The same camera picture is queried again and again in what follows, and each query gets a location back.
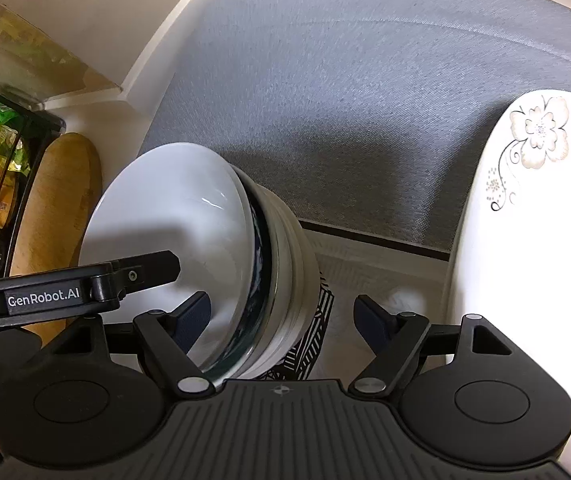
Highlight white stacked bowls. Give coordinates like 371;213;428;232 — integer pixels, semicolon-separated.
233;170;320;379

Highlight grey fabric mat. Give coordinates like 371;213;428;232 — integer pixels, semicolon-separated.
142;0;571;252

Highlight black white patterned cloth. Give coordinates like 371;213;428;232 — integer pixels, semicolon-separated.
258;275;334;382

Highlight white floral plate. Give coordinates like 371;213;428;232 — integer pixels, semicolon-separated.
444;90;571;473

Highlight wooden cutting board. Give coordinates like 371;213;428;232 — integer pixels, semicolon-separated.
6;131;104;346

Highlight white bowl blue pattern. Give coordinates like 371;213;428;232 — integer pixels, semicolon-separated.
79;143;273;382

